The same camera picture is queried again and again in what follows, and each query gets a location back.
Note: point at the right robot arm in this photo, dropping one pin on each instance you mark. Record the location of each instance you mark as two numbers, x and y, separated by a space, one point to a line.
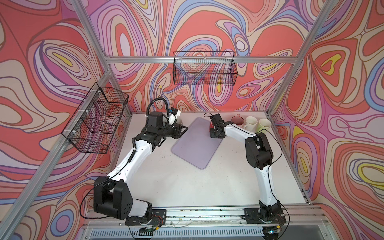
259 156

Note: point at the lilac plastic tray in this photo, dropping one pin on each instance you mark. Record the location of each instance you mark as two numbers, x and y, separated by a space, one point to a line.
196 146

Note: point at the aluminium front rail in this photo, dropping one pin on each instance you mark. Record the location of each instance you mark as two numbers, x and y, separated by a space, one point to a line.
298 222

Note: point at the black wire basket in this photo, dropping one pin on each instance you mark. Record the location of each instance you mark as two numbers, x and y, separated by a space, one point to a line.
100 114
204 68

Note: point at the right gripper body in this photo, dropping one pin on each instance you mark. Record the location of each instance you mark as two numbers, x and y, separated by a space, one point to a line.
214 134

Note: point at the white mug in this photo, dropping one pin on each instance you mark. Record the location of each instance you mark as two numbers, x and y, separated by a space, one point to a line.
250 124

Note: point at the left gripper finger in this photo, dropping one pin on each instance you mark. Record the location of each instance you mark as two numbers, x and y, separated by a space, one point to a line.
183 127
180 134

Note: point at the black wire basket back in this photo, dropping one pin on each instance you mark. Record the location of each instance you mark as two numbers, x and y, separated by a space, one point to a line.
204 68

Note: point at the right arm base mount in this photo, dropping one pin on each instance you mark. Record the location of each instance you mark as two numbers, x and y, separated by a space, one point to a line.
264 216

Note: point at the black wire basket left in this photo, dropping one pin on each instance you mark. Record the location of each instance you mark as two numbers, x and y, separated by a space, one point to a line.
100 114

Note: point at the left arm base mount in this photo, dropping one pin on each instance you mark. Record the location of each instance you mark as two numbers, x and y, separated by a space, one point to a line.
154 218

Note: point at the red mug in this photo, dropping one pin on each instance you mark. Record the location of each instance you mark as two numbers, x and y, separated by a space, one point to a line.
211 126

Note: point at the pink mug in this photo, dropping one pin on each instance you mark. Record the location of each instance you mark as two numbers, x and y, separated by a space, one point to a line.
238 120

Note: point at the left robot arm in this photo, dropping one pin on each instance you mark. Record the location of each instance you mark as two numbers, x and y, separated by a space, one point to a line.
112 196

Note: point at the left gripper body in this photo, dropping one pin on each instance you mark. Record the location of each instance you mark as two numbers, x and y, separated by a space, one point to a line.
174 132

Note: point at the light green mug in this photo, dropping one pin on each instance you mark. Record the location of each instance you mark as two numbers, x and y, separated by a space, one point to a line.
263 124

